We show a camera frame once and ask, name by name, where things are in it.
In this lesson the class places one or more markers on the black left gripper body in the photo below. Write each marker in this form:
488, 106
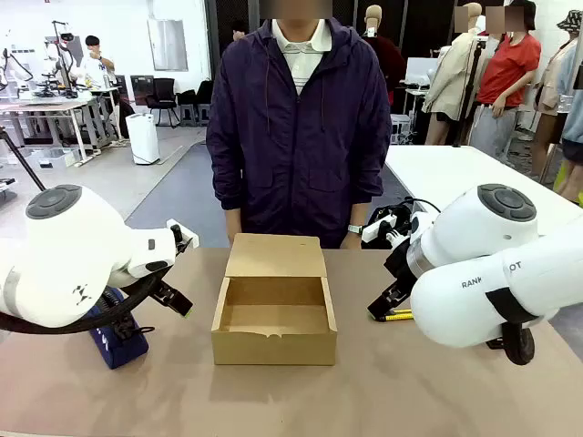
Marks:
181, 240

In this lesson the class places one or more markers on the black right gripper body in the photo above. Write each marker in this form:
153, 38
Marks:
400, 261

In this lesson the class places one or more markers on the yellow utility knife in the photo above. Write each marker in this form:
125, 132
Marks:
401, 315

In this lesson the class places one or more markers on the navy blue fabric pouch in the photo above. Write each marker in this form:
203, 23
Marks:
123, 355

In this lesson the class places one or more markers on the brown cardboard box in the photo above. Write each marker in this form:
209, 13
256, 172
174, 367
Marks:
273, 348

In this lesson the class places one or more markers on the person's right forearm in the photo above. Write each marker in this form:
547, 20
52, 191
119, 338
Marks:
225, 191

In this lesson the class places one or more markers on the person's left forearm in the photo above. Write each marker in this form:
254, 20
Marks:
364, 191

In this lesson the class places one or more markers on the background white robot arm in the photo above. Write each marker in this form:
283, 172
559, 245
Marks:
59, 50
13, 68

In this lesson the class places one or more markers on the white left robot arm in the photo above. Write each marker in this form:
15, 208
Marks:
68, 255

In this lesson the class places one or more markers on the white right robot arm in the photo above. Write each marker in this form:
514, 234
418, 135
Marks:
478, 236

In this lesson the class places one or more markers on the person's left hand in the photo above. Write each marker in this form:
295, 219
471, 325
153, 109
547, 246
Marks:
351, 241

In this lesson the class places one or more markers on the white wristwatch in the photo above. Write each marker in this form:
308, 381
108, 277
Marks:
356, 229

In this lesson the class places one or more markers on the white table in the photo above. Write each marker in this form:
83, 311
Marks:
437, 173

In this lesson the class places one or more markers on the white air purifier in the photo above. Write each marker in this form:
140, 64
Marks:
142, 139

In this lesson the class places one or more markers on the white computer case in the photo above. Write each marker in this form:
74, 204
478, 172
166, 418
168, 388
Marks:
401, 127

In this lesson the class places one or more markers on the person in purple jacket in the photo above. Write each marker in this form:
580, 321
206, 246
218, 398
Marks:
296, 159

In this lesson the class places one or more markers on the black tripod leg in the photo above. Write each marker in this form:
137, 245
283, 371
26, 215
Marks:
25, 164

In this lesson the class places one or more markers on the black light stand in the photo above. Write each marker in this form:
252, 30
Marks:
469, 91

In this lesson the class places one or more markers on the mannequin in beige coat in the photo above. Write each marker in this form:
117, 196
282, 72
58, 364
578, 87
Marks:
448, 77

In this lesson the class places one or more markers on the background workbench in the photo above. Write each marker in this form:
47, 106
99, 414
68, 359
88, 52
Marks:
41, 107

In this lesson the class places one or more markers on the background man white shirt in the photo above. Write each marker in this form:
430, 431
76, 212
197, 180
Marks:
98, 64

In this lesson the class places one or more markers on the mannequin in dark red top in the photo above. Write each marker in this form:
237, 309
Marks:
387, 59

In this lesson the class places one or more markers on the mannequin with bucket hat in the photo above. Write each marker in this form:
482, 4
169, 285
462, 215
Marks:
555, 82

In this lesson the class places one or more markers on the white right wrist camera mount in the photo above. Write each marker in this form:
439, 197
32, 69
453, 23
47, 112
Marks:
375, 230

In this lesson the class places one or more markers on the white wall panel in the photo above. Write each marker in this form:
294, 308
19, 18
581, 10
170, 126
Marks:
167, 45

